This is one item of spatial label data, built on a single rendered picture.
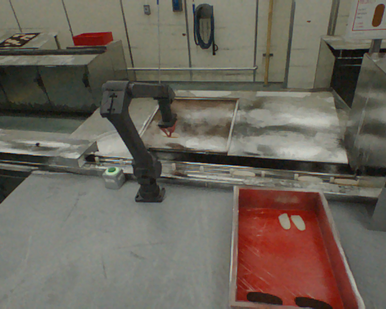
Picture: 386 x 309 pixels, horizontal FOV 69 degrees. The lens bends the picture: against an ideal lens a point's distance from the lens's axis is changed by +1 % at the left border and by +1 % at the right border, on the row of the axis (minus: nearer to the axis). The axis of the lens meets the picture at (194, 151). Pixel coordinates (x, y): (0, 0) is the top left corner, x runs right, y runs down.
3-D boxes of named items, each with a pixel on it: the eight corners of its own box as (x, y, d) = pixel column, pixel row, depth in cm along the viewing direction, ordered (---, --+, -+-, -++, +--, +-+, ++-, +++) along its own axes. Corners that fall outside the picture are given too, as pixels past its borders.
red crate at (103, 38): (73, 46, 429) (71, 37, 422) (85, 41, 459) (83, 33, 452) (103, 44, 419) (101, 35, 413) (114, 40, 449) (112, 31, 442)
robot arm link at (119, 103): (89, 107, 84) (119, 107, 82) (105, 76, 92) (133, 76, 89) (136, 180, 120) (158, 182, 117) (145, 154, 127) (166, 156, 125)
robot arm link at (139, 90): (102, 98, 91) (132, 99, 89) (101, 80, 90) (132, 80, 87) (153, 96, 132) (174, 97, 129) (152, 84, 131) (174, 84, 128)
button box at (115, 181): (105, 193, 132) (100, 174, 126) (114, 183, 138) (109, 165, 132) (121, 195, 130) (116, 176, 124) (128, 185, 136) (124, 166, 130)
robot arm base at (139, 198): (134, 202, 120) (161, 203, 118) (130, 187, 116) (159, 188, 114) (140, 189, 127) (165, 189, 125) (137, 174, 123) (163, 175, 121)
